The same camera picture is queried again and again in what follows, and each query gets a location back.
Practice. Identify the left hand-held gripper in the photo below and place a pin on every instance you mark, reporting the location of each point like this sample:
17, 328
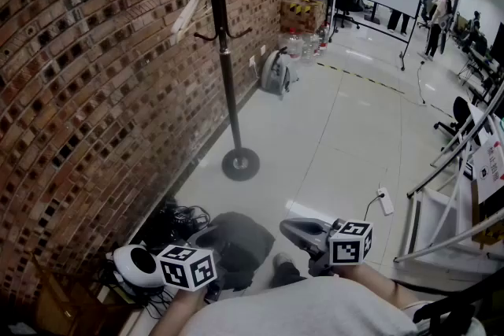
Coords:
185, 267

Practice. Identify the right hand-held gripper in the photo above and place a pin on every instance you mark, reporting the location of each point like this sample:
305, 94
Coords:
348, 248

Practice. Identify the black backpack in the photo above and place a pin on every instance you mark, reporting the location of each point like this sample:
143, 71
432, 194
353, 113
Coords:
244, 244

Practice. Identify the black coat rack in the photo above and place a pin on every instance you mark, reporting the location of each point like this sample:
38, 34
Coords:
224, 63

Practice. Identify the person's right forearm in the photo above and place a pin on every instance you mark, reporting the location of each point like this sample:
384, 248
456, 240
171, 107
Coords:
378, 283

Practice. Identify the person's left forearm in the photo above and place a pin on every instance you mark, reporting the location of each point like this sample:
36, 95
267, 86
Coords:
177, 307

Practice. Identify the person's shoe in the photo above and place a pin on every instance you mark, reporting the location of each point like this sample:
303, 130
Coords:
282, 260

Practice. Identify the person's dark trouser leg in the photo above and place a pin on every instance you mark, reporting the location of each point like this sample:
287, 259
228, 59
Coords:
287, 274

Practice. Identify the white round device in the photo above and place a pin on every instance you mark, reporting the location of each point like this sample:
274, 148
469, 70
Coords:
138, 265

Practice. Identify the person's grey shirt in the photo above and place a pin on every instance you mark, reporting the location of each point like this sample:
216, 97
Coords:
299, 311

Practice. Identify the white power strip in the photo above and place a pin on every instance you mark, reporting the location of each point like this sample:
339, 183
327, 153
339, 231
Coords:
386, 200

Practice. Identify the yellow black floor tape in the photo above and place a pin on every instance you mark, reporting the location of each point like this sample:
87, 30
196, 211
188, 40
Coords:
370, 80

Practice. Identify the clear water bottle plain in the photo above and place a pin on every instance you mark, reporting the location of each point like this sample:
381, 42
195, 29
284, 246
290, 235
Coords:
310, 49

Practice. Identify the clear water bottle red label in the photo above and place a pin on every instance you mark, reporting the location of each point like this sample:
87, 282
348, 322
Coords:
295, 45
323, 39

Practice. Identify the black office chair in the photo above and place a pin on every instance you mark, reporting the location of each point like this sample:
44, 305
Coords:
346, 8
456, 116

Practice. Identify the white sign red mark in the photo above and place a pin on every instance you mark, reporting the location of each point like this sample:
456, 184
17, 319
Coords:
490, 169

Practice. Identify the stack of cardboard boxes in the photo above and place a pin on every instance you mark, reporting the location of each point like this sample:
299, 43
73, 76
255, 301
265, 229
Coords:
303, 12

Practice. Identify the white plastic strip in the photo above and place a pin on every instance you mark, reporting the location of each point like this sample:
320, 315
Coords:
188, 12

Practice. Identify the black monitor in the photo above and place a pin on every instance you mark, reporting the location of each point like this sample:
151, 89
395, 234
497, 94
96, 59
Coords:
498, 45

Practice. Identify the silver metal frame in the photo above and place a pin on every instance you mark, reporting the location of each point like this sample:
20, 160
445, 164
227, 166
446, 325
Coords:
453, 169

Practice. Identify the white wall socket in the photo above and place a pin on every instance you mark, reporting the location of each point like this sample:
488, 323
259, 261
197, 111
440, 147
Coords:
263, 50
252, 61

